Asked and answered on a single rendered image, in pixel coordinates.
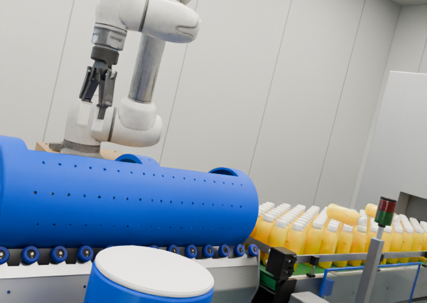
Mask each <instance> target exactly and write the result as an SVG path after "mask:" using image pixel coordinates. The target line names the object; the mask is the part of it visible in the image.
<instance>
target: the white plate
mask: <svg viewBox="0 0 427 303"><path fill-rule="evenodd" d="M95 265H96V267H97V269H98V270H99V271H100V272H101V273H102V274H103V275H104V276H105V277H107V278H109V279H110V280H112V281H113V282H115V283H117V284H119V285H122V286H125V287H127V288H129V289H132V290H136V291H138V292H142V293H147V294H151V295H157V296H162V297H175V298H186V297H196V296H199V295H203V294H205V293H207V292H209V291H210V290H211V289H212V287H213V285H214V279H213V277H212V275H211V274H210V272H209V271H208V270H207V269H205V268H204V267H203V266H201V265H200V264H198V263H197V262H195V261H193V260H191V259H188V258H186V257H183V256H181V255H178V254H176V253H172V252H168V251H164V250H160V249H156V248H149V247H144V246H114V247H110V248H106V249H104V250H102V251H101V252H99V253H98V254H97V256H96V258H95Z"/></svg>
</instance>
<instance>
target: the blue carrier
mask: <svg viewBox="0 0 427 303"><path fill-rule="evenodd" d="M34 191H35V192H36V193H35V194H34ZM51 193H53V194H52V195H51ZM68 194H69V195H68ZM83 195H85V196H84V197H83ZM112 197H113V198H112ZM139 199H140V200H139ZM160 201H161V202H160ZM258 214H259V199H258V194H257V190H256V188H255V186H254V183H253V182H252V180H251V179H250V177H249V176H248V175H247V174H246V173H244V172H242V171H240V170H237V169H233V168H224V167H218V168H214V169H213V170H210V171H209V172H208V173H207V172H197V171H191V170H182V169H176V168H167V167H162V166H160V165H159V164H158V162H157V161H156V160H154V159H153V158H151V157H149V156H141V155H136V154H123V155H121V156H119V157H118V158H116V159H115V160H114V161H113V160H108V159H98V158H89V157H83V156H73V155H68V154H59V153H53V152H44V151H34V150H29V149H28V148H27V146H26V144H25V142H24V141H23V140H22V139H21V138H16V137H8V136H3V135H0V246H4V247H6V248H7V249H24V248H25V247H26V246H35V247H36V248H53V247H55V246H57V245H61V246H64V247H65V248H79V247H81V246H83V245H88V246H90V247H91V248H104V247H105V246H107V245H112V246H129V245H135V246H144V247H148V246H150V245H156V246H157V247H168V246H169V245H176V246H177V247H186V246H187V245H194V246H204V245H211V246H220V245H222V244H225V245H227V246H235V245H237V244H240V243H242V242H244V241H245V240H246V239H247V238H248V237H249V236H250V234H251V233H252V231H253V230H254V227H255V225H256V222H257V218H258Z"/></svg>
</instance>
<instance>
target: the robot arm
mask: <svg viewBox="0 0 427 303"><path fill-rule="evenodd" d="M190 1H191V0H97V4H96V8H95V17H96V19H95V25H94V30H93V35H92V39H91V43H93V44H95V46H94V47H93V48H92V51H91V56H90V58H91V59H92V60H94V61H95V62H94V64H93V67H91V66H88V67H87V70H86V76H85V79H84V81H83V85H82V88H81V91H80V93H79V94H78V95H77V97H76V98H75V99H74V101H73V103H72V105H71V107H70V109H69V112H68V115H67V120H66V124H65V135H64V141H63V142H50V143H49V148H50V149H54V150H56V151H60V154H68V155H73V156H83V157H89V158H98V159H105V158H104V157H103V156H102V155H101V154H100V145H101V142H112V143H114V144H119V145H124V146H129V147H150V146H153V145H155V144H157V143H158V142H159V141H160V139H161V136H162V133H163V121H162V119H161V118H160V116H159V115H156V106H155V104H154V102H153V101H152V98H153V93H154V88H155V85H156V80H157V77H158V72H159V67H160V63H161V58H162V55H163V52H164V48H165V43H166V41H168V42H171V43H181V44H183V43H191V42H192V41H194V40H195V39H196V37H197V35H198V31H199V29H200V25H201V19H200V17H199V15H198V14H197V13H196V12H195V11H193V10H192V9H191V8H188V7H187V6H185V5H186V4H188V3H189V2H190ZM128 30H131V31H136V32H141V33H142V34H141V38H140V43H139V48H138V52H137V57H136V61H135V67H134V70H133V76H132V81H131V85H130V90H129V94H128V95H127V96H126V97H125V98H123V99H122V100H121V103H120V105H119V107H115V106H112V101H113V96H114V87H115V81H116V76H117V74H118V72H117V71H113V70H112V65H117V64H118V59H119V52H118V51H123V48H124V45H125V39H126V36H127V32H128ZM97 86H98V91H96V89H97Z"/></svg>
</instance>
